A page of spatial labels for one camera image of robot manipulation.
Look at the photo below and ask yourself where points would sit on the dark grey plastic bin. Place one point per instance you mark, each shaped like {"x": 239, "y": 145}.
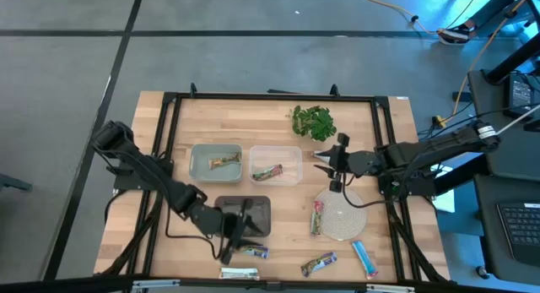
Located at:
{"x": 263, "y": 213}

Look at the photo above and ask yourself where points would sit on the black caster wheel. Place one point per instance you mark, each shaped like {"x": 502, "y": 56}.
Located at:
{"x": 483, "y": 272}

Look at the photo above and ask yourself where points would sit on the black laptop keyboard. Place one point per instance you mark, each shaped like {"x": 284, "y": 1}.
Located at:
{"x": 521, "y": 229}

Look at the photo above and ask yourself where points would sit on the black power adapter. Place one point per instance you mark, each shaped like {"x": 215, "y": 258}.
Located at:
{"x": 519, "y": 94}

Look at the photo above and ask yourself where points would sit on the green leafy potted plant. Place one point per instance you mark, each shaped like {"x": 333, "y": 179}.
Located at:
{"x": 314, "y": 124}

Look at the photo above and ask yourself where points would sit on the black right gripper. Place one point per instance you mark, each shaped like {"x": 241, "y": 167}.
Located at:
{"x": 356, "y": 163}

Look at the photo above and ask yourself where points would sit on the person's shoe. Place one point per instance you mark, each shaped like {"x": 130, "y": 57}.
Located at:
{"x": 453, "y": 34}

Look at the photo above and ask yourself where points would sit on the person's leg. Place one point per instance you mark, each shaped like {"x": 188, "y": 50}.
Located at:
{"x": 498, "y": 8}

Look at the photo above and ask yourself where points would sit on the grey chair base leg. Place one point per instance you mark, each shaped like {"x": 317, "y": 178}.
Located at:
{"x": 12, "y": 182}

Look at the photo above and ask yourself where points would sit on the light blue Quaker granola bar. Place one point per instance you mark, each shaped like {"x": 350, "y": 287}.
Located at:
{"x": 365, "y": 259}

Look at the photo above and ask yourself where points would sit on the clear plastic bin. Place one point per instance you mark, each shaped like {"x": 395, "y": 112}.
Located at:
{"x": 276, "y": 155}

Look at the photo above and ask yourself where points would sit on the green white granola bar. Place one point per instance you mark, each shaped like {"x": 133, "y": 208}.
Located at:
{"x": 239, "y": 274}

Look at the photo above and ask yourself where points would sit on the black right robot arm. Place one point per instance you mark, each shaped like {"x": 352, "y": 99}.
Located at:
{"x": 443, "y": 147}

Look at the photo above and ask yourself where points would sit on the green gold granola bar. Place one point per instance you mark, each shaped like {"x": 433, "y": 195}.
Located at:
{"x": 225, "y": 161}

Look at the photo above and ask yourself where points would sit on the red multicolour granola bar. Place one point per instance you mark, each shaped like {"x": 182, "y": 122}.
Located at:
{"x": 317, "y": 217}
{"x": 268, "y": 172}

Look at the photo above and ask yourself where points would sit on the pale grey-green plastic bin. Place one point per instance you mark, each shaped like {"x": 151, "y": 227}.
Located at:
{"x": 200, "y": 158}

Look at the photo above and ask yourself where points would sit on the small white table label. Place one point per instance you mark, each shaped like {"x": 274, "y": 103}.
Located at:
{"x": 402, "y": 98}

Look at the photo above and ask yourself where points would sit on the dark grey side table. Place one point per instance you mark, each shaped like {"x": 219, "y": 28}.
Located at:
{"x": 489, "y": 225}
{"x": 514, "y": 162}

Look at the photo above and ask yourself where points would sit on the black diagonal desk leg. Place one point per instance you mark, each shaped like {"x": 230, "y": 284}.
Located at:
{"x": 512, "y": 63}

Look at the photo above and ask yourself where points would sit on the black rig crossbar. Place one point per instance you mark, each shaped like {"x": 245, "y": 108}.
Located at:
{"x": 63, "y": 285}

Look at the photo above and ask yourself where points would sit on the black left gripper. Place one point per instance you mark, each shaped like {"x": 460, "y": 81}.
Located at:
{"x": 208, "y": 220}

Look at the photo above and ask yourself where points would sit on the black aluminium table frame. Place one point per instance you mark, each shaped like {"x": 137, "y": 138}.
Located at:
{"x": 274, "y": 96}

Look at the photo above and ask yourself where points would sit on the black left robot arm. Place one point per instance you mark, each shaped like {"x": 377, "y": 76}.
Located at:
{"x": 143, "y": 166}

